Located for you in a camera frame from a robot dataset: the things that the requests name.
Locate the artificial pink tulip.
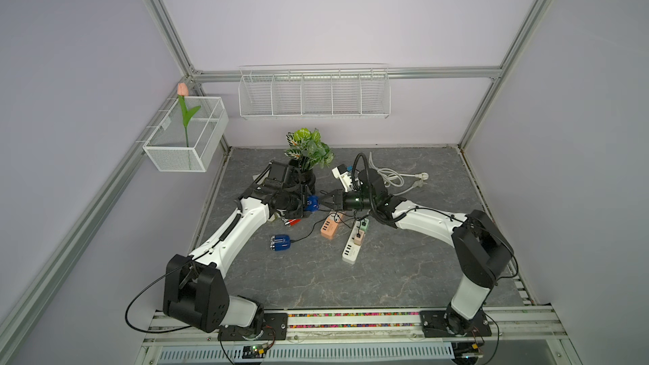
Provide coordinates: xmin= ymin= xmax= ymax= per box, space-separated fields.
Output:
xmin=177 ymin=83 xmax=201 ymax=147

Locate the potted green plant black vase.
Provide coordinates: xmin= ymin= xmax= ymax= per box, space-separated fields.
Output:
xmin=284 ymin=128 xmax=335 ymax=194

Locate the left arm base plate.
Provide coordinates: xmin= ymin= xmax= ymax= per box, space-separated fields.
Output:
xmin=219 ymin=312 xmax=288 ymax=341

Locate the white wire wall shelf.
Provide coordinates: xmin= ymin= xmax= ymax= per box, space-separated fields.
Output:
xmin=238 ymin=64 xmax=391 ymax=119

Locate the white mesh wall basket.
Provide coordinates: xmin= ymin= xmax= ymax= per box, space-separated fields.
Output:
xmin=143 ymin=96 xmax=228 ymax=172

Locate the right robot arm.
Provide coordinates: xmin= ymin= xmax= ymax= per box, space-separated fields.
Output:
xmin=319 ymin=153 xmax=515 ymax=336

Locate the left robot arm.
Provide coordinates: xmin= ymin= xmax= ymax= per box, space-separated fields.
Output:
xmin=143 ymin=161 xmax=313 ymax=335

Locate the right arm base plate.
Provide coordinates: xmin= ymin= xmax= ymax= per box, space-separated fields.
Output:
xmin=420 ymin=309 xmax=492 ymax=338

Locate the coiled white power cord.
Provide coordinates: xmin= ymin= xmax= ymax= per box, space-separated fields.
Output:
xmin=367 ymin=150 xmax=431 ymax=199

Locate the pink charger adapter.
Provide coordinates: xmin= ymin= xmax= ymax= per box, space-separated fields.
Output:
xmin=353 ymin=231 xmax=366 ymax=246

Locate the white power strip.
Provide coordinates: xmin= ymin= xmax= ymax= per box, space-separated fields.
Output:
xmin=341 ymin=220 xmax=362 ymax=265

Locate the orange power strip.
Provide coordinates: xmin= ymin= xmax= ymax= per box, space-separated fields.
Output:
xmin=320 ymin=211 xmax=344 ymax=240

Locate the blue electric shaver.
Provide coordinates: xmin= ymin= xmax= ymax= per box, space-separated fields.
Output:
xmin=270 ymin=234 xmax=292 ymax=251
xmin=304 ymin=194 xmax=319 ymax=212

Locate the green charger adapter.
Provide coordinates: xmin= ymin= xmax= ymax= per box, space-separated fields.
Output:
xmin=359 ymin=218 xmax=369 ymax=232

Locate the white vented cable duct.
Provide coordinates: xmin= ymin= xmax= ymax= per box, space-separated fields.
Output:
xmin=156 ymin=341 xmax=455 ymax=364

